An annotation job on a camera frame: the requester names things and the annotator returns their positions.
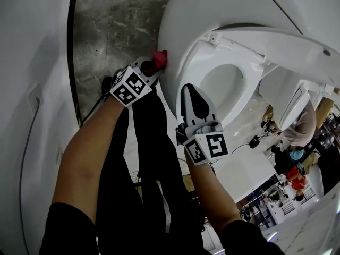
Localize black edge strip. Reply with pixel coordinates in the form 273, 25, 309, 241
66, 0, 82, 129

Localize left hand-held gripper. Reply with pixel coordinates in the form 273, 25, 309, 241
109, 56, 162, 108

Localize white lidded ceramic fixture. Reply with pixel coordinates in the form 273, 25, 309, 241
259, 73, 311, 131

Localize person's right forearm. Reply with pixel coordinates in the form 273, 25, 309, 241
184, 152, 241, 235

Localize white display platform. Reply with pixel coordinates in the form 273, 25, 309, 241
209, 97, 277, 205

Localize white marble counter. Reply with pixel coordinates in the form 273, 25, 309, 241
261, 189, 340, 255

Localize person's left forearm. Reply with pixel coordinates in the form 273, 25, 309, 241
52, 97, 133, 227

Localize person's black trousers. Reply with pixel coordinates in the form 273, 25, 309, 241
95, 81, 207, 255

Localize person's black sleeve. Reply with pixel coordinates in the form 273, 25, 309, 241
39, 202, 97, 255
219, 219, 279, 255

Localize black floor cable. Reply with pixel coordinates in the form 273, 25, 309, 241
228, 135, 262, 155

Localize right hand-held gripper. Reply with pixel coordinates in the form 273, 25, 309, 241
175, 83, 229, 166

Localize white wall outlet plate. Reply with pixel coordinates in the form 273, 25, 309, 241
27, 84, 45, 112

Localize red cleaning cloth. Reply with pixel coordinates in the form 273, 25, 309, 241
150, 49, 168, 70

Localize thin black cable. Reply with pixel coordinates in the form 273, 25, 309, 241
79, 94, 111, 127

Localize person's black left sleeve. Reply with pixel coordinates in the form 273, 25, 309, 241
39, 202, 97, 255

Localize person's black shoe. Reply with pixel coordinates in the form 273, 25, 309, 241
101, 75, 114, 97

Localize person's black right sleeve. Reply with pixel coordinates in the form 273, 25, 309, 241
219, 219, 279, 255

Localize white toilet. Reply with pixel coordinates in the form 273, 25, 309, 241
158, 0, 340, 129

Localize grey wall cable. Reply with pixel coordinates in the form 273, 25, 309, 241
18, 97, 41, 252

